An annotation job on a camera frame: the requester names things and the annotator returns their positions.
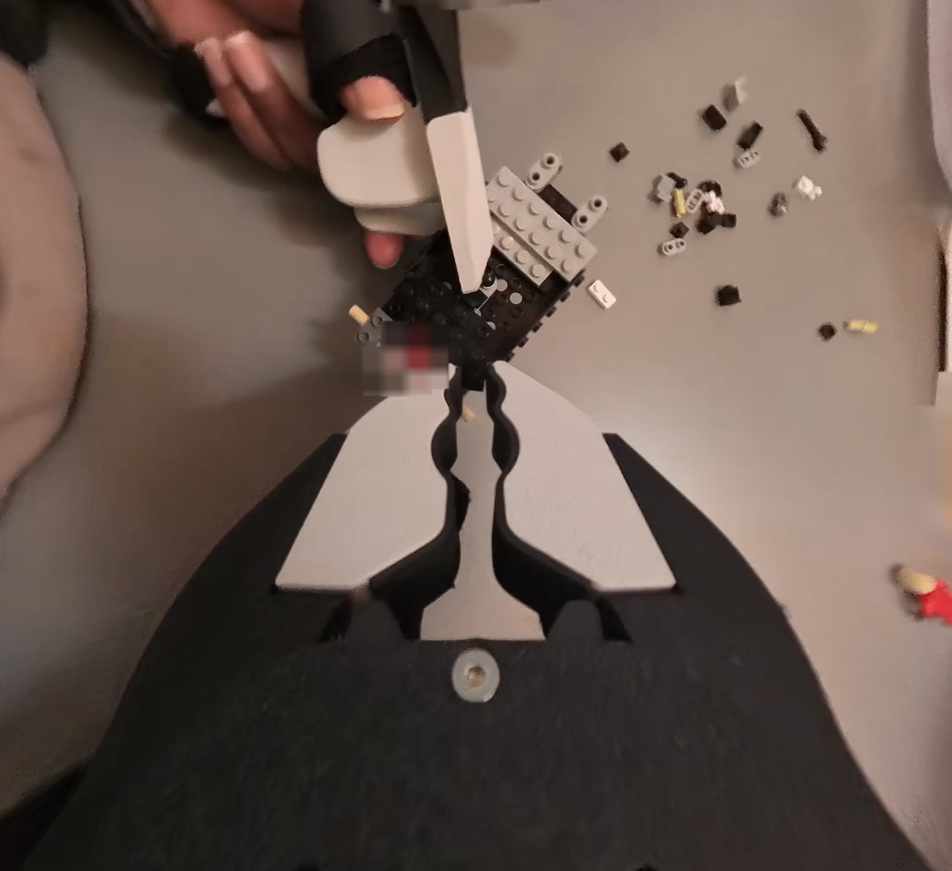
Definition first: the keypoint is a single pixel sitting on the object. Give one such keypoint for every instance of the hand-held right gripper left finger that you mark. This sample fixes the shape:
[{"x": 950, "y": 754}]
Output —
[{"x": 357, "y": 514}]

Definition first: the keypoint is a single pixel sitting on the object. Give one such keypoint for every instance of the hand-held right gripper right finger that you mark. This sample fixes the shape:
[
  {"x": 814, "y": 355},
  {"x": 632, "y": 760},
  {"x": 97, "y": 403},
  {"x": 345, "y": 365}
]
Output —
[{"x": 580, "y": 514}]

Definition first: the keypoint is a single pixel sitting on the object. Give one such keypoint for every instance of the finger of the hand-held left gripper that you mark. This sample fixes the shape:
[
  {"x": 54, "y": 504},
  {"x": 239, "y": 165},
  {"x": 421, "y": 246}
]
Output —
[{"x": 461, "y": 201}]

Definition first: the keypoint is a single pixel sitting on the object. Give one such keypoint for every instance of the toy brick car chassis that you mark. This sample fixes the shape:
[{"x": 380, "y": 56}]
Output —
[{"x": 535, "y": 224}]

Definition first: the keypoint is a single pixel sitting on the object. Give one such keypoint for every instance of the small white brick plate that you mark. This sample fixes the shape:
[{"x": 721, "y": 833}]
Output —
[{"x": 602, "y": 294}]

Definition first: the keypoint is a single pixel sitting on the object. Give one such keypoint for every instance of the small black brick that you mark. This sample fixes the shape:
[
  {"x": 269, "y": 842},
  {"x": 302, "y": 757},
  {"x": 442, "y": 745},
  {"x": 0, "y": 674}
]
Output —
[
  {"x": 619, "y": 152},
  {"x": 827, "y": 331}
]

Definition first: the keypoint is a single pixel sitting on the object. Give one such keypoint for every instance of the black toy brick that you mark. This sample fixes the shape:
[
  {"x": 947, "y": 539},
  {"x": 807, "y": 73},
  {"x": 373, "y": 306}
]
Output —
[{"x": 714, "y": 117}]

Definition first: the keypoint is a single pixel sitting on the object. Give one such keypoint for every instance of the black slope brick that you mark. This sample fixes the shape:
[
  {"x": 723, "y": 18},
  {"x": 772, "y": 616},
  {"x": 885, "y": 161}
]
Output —
[{"x": 750, "y": 134}]

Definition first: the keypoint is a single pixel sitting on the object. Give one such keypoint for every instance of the pile of small toy bricks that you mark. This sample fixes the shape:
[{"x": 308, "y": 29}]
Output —
[{"x": 710, "y": 220}]

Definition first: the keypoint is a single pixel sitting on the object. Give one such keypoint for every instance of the light grey round-hole plate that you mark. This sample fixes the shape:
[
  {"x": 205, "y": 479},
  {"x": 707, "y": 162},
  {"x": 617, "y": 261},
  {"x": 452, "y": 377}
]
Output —
[{"x": 746, "y": 158}]

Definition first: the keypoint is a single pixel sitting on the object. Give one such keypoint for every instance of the black stud brick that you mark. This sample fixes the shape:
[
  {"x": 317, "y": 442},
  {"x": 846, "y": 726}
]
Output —
[{"x": 728, "y": 296}]

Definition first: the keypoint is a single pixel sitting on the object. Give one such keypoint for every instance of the black toy wrench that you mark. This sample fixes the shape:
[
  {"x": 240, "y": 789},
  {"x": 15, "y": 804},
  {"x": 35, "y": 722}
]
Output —
[{"x": 812, "y": 131}]

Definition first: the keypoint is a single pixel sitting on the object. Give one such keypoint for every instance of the dark grey round-hole plate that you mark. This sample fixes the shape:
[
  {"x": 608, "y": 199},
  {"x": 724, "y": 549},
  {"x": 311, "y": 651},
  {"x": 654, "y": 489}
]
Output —
[{"x": 778, "y": 204}]

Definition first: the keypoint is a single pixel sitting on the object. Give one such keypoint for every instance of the white clip brick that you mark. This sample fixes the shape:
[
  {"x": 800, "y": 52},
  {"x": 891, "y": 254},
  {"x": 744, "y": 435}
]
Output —
[{"x": 807, "y": 188}]

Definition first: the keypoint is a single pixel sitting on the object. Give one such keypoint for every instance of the tan toy pin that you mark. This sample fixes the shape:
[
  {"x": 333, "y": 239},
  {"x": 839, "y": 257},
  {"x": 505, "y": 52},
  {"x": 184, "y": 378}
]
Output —
[{"x": 861, "y": 326}]

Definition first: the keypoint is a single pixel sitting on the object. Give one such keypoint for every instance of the red toy minifigure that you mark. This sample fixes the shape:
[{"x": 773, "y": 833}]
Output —
[{"x": 930, "y": 599}]

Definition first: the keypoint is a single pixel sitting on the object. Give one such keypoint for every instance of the person's beige sweatshirt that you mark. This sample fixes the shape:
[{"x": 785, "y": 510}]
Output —
[{"x": 37, "y": 291}]

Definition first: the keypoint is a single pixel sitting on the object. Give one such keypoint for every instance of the light grey bracket brick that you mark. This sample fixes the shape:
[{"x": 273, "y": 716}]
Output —
[{"x": 736, "y": 91}]

